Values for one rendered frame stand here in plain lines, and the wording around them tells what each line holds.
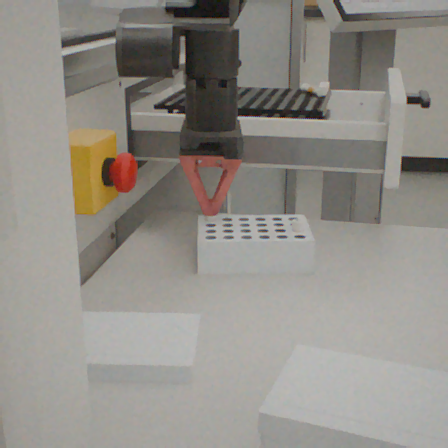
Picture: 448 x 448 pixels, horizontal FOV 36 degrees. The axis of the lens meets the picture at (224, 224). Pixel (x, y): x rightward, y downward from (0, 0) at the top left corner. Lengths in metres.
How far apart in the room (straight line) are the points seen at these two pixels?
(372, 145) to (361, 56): 1.10
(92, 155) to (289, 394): 0.32
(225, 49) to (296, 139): 0.18
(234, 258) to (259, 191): 2.01
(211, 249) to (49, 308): 0.56
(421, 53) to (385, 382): 3.53
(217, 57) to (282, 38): 1.89
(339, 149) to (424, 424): 0.48
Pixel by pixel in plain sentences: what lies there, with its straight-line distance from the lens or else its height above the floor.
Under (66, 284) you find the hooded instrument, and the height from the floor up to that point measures 0.99.
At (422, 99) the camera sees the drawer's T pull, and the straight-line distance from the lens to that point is 0.93.
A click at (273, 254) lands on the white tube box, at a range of 0.72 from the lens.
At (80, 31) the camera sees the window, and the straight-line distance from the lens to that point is 0.79.
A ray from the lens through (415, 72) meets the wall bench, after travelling 3.95.
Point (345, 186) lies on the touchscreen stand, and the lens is 2.01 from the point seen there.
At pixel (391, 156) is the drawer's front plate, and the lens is 0.83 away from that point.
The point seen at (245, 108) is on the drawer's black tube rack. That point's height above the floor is 0.90.
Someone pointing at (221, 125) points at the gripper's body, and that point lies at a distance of 0.72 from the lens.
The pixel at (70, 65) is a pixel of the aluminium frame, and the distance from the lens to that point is 0.71.
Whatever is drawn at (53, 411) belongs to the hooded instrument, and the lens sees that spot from 0.17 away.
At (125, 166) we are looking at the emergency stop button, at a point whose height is 0.89.
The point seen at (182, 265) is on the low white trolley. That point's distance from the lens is 0.75.
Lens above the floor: 1.06
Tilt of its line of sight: 20 degrees down
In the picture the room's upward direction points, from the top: straight up
